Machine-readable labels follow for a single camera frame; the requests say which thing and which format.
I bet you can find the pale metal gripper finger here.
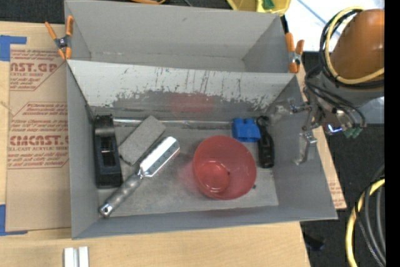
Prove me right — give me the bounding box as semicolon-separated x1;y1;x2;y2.
292;131;319;166
271;99;314;117

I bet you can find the blue toy block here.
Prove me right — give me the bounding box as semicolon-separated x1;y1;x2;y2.
231;117;262;143

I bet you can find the red plastic bowl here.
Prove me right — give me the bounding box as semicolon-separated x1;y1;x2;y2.
192;134;258;201

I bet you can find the grey metal bin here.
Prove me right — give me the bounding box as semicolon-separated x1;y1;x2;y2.
64;0;339;240

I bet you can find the grey rectangular sponge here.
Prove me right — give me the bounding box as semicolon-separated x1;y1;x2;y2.
117;115;167;166

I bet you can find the black tape dispenser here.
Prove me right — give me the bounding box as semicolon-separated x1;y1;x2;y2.
93;114;123;189

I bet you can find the brown cardboard board, red print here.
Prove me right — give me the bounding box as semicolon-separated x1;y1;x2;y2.
0;21;348;234

